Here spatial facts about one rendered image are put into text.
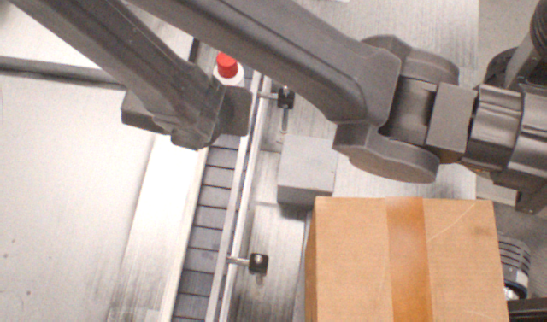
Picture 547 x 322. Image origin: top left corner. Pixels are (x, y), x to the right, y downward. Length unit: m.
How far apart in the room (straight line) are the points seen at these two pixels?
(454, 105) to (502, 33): 1.99
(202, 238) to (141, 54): 0.56
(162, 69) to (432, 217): 0.43
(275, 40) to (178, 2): 0.08
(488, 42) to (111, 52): 2.02
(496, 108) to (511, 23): 2.03
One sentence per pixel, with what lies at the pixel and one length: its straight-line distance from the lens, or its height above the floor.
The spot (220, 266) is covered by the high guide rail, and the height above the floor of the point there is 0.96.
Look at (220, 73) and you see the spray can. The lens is 1.01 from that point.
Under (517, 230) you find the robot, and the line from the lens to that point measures 1.89.
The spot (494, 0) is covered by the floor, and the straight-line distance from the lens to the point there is 2.60.
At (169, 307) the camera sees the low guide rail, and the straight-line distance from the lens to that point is 1.03.
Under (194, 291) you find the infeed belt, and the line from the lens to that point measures 1.07.
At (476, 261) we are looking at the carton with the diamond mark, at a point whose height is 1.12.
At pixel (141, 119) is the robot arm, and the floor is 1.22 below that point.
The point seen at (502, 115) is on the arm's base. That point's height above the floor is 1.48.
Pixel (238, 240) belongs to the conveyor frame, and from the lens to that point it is 1.09.
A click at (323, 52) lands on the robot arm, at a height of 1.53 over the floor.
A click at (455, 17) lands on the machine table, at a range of 1.42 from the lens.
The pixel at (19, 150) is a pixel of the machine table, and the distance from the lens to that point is 1.29.
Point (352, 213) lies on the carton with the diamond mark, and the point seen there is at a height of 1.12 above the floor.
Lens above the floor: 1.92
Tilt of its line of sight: 64 degrees down
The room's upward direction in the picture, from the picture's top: 1 degrees clockwise
